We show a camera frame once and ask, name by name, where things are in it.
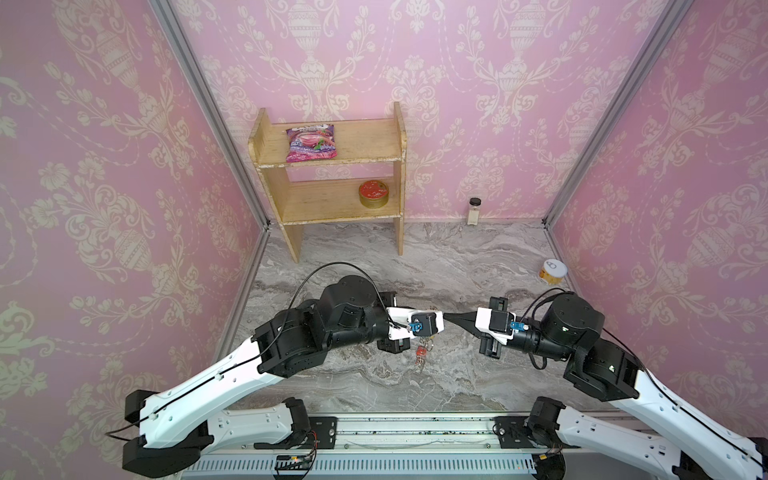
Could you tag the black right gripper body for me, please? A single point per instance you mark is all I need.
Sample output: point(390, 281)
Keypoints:
point(486, 345)

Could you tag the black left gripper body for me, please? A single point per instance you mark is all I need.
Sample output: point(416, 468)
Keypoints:
point(395, 344)

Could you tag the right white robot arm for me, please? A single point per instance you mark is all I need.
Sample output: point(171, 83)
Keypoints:
point(684, 443)

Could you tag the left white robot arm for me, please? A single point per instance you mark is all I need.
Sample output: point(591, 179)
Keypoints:
point(178, 426)

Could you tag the orange fruit can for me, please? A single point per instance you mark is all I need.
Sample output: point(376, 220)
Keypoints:
point(553, 271)

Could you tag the spice jar black lid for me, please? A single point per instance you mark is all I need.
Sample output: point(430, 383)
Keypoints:
point(474, 211)

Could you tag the red gold round tin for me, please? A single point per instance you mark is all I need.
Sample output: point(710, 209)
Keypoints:
point(373, 194)

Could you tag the wooden two-tier shelf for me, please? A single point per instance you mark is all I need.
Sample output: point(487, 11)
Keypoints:
point(297, 204)

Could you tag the pink snack bag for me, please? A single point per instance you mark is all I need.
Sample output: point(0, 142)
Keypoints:
point(309, 143)

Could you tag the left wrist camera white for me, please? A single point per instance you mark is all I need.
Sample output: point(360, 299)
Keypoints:
point(414, 323)

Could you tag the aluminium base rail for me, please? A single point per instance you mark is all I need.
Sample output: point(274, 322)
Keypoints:
point(420, 429)

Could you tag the aluminium corner post right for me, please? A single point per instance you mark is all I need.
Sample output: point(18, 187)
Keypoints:
point(667, 23)

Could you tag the aluminium corner post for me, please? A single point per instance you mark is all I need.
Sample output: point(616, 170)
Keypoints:
point(194, 74)
point(667, 23)

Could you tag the aluminium corner post left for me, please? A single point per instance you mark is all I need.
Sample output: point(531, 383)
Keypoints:
point(194, 74)

